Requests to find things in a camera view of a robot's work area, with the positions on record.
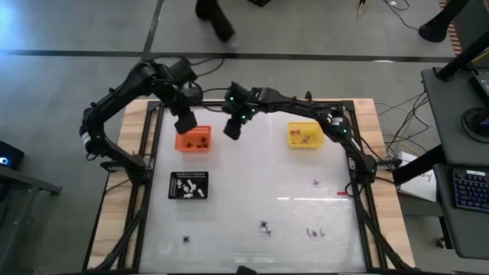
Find dark screen device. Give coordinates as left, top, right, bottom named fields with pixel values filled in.
left=468, top=68, right=489, bottom=108

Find yellow floor cable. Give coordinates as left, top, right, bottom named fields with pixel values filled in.
left=385, top=141, right=421, bottom=158

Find black metal stand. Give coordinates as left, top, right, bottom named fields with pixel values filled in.
left=0, top=167, right=63, bottom=275

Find black round monitor base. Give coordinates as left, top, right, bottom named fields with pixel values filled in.
left=460, top=106, right=489, bottom=144

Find black aluminium table frame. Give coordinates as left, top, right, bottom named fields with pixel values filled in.
left=87, top=91, right=417, bottom=275

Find orange slotted plastic basket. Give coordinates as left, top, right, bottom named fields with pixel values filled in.
left=174, top=125, right=212, bottom=154

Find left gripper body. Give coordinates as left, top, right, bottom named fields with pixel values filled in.
left=170, top=82, right=204, bottom=120

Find dark grey desk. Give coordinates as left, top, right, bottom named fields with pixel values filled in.
left=433, top=163, right=489, bottom=260
left=421, top=66, right=489, bottom=166

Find black slotted plastic basket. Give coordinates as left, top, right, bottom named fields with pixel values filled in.
left=168, top=171, right=209, bottom=200

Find black floor cable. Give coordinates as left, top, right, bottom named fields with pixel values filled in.
left=376, top=90, right=437, bottom=133

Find black diagonal bar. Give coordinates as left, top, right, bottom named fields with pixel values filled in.
left=392, top=144, right=446, bottom=186

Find black keyboard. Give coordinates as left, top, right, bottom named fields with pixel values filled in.
left=452, top=170, right=489, bottom=213

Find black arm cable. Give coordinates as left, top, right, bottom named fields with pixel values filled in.
left=148, top=55, right=226, bottom=77
left=202, top=86, right=230, bottom=114

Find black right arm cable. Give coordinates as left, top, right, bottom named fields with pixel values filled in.
left=202, top=86, right=230, bottom=114

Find black device with blue light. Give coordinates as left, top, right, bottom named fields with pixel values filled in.
left=0, top=140, right=25, bottom=171

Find person's leg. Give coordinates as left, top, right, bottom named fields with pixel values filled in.
left=418, top=0, right=471, bottom=44
left=194, top=0, right=236, bottom=44

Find black diagonal pole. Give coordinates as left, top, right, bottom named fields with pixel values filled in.
left=435, top=29, right=489, bottom=82

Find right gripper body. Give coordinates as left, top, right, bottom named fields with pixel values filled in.
left=225, top=81, right=255, bottom=126

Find thin floor cable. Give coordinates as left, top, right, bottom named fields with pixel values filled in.
left=381, top=0, right=420, bottom=31

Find white box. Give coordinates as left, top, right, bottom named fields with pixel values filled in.
left=396, top=150, right=439, bottom=204

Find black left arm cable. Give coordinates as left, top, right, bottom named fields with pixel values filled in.
left=148, top=55, right=226, bottom=77

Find yellow slotted plastic basket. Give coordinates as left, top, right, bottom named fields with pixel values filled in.
left=287, top=121, right=325, bottom=149

